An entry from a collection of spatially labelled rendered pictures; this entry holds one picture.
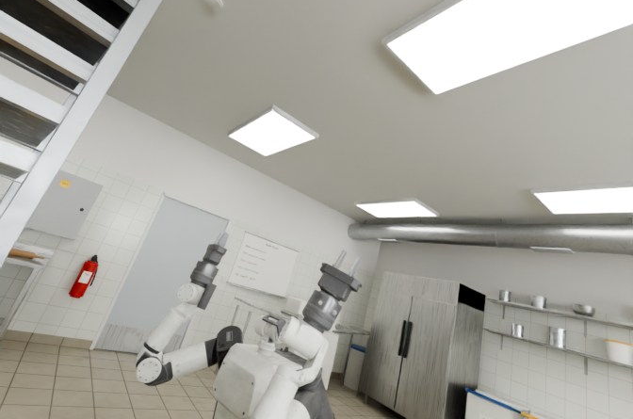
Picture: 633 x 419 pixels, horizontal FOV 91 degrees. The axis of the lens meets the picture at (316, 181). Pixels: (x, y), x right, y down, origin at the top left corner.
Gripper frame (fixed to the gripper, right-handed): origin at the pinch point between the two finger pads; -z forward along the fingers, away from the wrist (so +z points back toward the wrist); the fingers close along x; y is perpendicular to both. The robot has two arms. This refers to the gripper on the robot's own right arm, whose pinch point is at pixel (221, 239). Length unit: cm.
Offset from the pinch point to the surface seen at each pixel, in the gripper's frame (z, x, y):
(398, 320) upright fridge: -45, -230, -376
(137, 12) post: -20, 69, 54
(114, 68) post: -8, 69, 51
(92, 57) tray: -13, 55, 58
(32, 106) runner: 5, 67, 56
